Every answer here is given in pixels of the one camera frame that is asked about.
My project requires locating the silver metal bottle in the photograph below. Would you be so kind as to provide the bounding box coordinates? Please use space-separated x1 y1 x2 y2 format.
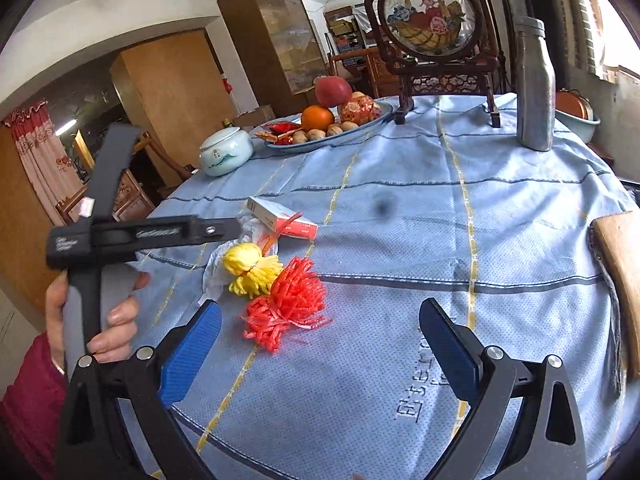
515 16 558 152

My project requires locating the pale green ceramic jar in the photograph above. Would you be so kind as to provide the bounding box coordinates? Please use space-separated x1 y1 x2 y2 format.
199 127 255 177

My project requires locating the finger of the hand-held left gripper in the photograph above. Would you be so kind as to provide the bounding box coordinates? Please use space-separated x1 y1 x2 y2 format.
191 215 242 246

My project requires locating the red tassel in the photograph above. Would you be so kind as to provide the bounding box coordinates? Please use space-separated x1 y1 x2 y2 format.
241 256 335 353

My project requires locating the orange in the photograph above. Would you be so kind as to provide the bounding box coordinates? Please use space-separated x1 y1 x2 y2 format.
300 104 336 132

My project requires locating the large light wooden wardrobe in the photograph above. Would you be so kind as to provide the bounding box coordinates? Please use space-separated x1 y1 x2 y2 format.
109 29 238 133

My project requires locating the red gold ornamented ball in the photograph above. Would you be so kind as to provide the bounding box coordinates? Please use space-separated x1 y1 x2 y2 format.
337 92 382 126

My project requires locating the red apple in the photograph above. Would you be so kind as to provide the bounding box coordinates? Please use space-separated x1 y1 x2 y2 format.
314 76 353 108

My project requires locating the green plastic basin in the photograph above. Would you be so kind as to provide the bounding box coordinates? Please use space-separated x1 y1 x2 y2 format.
554 107 601 145

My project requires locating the carved wooden chair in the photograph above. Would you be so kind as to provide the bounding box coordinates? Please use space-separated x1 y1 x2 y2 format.
55 130 201 226

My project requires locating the blue striped tablecloth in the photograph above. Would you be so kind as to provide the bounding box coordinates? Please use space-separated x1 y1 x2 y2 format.
115 92 640 480

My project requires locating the yellow tassel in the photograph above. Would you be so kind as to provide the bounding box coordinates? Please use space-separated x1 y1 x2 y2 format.
221 212 303 300

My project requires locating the cardboard box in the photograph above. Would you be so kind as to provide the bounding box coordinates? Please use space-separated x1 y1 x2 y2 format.
232 105 276 128

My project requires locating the striped window curtain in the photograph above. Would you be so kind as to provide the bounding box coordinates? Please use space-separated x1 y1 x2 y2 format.
560 0 640 86

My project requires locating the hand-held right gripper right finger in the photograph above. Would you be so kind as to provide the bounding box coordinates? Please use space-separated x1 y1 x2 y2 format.
419 297 586 480

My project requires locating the orange round lid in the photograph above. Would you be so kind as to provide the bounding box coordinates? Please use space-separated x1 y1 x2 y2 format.
556 89 596 123

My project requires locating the round embroidered wooden table screen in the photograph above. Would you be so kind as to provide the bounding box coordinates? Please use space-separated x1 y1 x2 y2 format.
366 0 502 128

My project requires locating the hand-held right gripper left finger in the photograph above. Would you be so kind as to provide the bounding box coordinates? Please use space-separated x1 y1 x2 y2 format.
54 299 223 480

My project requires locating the person's left hand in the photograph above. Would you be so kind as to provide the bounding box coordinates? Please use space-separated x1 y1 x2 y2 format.
44 271 152 366

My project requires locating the floral pink curtain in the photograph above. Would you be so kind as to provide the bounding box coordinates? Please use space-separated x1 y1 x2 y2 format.
2 100 88 226

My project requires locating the glass door wooden cabinet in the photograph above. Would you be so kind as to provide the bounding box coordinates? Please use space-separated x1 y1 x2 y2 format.
217 0 328 116

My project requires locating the blue rimmed fruit plate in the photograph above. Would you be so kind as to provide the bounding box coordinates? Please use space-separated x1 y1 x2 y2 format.
264 100 396 152

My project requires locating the red and white small box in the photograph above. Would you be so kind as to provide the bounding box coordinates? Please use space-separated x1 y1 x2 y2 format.
246 196 319 239

